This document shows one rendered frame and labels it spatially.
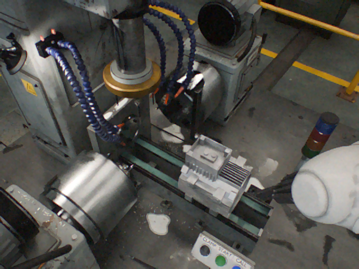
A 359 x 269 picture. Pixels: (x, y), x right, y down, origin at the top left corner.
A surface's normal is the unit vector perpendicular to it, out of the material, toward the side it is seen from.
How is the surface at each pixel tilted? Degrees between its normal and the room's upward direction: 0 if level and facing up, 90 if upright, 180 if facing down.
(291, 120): 0
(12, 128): 0
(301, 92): 0
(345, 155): 24
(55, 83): 90
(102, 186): 32
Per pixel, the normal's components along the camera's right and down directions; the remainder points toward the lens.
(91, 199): 0.47, -0.32
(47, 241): 0.04, -0.65
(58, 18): 0.84, 0.44
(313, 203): -0.93, 0.06
